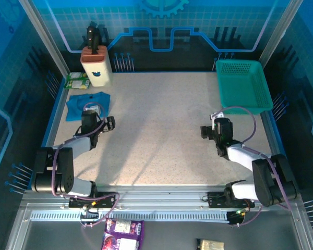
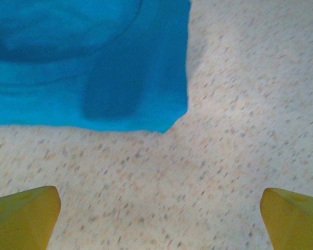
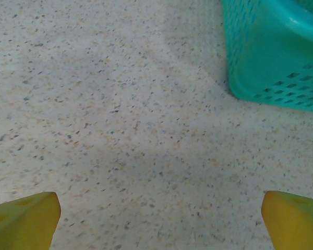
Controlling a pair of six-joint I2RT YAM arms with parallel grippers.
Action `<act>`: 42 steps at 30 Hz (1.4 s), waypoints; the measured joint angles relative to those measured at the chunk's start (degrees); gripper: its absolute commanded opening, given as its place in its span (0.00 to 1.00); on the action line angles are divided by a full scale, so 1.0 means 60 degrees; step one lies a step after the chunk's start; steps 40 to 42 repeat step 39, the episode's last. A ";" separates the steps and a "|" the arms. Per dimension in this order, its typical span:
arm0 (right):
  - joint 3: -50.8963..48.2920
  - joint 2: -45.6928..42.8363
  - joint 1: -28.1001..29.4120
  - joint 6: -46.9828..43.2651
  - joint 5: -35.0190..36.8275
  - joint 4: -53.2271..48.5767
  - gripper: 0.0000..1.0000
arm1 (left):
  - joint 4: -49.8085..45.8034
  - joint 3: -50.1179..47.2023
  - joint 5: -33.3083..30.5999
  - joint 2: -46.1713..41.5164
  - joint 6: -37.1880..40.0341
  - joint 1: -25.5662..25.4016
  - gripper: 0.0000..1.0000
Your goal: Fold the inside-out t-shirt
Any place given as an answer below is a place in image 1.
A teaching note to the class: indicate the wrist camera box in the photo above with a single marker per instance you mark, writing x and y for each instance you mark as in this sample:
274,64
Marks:
95,109
215,116

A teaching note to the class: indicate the aluminium frame post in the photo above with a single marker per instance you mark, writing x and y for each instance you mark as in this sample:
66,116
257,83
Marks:
281,26
43,34

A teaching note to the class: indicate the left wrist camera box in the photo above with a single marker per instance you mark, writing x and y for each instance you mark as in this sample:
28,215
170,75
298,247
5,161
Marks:
95,109

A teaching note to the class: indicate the dark gold packet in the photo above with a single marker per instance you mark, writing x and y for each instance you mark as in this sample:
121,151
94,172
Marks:
211,245

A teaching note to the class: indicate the blue t-shirt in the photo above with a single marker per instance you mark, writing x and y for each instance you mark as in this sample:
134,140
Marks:
75,106

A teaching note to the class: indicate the green snack packet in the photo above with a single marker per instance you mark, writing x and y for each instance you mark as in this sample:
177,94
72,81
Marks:
77,84
77,76

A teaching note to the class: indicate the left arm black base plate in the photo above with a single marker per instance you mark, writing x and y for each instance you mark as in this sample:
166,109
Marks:
75,203

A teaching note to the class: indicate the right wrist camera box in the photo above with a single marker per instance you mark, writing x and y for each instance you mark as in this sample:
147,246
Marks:
215,116

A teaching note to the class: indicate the cream knife block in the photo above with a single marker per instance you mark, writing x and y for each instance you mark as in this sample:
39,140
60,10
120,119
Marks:
97,73

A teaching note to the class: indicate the green plastic basket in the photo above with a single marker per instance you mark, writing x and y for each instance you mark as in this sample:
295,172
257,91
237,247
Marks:
242,83

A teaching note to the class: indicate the aluminium frame rail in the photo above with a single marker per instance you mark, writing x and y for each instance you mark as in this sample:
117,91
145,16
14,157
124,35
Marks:
159,195

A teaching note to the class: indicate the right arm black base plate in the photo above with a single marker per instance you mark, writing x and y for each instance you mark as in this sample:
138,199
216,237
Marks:
216,200

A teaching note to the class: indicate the small black electronics box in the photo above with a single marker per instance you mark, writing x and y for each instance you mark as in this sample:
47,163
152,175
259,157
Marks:
234,218

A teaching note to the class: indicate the purple snack bag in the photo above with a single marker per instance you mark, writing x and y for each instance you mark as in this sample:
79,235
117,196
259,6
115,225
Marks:
120,234

